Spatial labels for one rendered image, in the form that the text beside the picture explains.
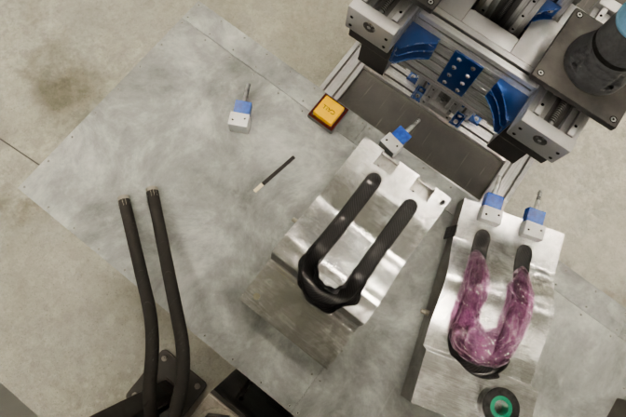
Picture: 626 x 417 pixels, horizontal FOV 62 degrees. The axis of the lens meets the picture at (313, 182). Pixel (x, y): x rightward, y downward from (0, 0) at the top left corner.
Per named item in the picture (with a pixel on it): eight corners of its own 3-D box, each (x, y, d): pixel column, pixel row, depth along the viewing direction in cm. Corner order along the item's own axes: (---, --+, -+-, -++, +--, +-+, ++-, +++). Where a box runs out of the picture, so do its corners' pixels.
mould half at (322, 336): (360, 147, 138) (368, 129, 125) (441, 206, 134) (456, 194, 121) (240, 300, 126) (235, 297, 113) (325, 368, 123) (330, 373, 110)
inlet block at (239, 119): (239, 87, 141) (238, 77, 135) (258, 89, 141) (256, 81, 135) (229, 131, 137) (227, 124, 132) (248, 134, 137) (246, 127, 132)
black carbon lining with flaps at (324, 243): (369, 170, 129) (375, 159, 120) (422, 209, 127) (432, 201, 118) (283, 282, 121) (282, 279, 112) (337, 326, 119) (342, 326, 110)
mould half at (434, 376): (457, 202, 135) (472, 192, 124) (553, 236, 134) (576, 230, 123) (400, 395, 122) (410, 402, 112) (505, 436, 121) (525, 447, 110)
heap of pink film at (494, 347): (466, 245, 126) (477, 240, 118) (535, 271, 125) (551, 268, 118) (435, 350, 119) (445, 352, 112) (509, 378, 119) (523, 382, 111)
